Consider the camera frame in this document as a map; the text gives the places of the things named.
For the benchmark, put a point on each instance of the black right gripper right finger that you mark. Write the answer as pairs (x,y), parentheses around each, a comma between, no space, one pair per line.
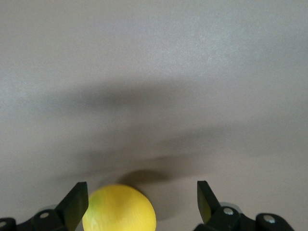
(207,204)

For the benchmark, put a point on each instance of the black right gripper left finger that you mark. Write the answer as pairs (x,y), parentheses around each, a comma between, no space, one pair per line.
(72,207)

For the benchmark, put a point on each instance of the yellow lemon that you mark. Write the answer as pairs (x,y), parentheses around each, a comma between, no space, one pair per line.
(120,209)

